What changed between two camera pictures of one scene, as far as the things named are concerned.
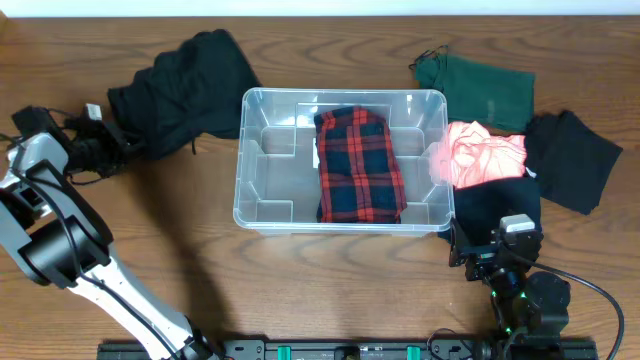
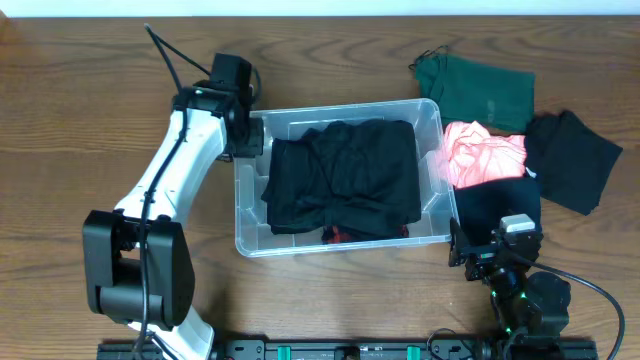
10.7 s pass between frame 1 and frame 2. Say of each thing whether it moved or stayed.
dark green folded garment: stayed
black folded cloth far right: stayed
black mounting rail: stayed
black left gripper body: moved
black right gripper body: stayed
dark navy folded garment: stayed
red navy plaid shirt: moved
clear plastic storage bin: moved
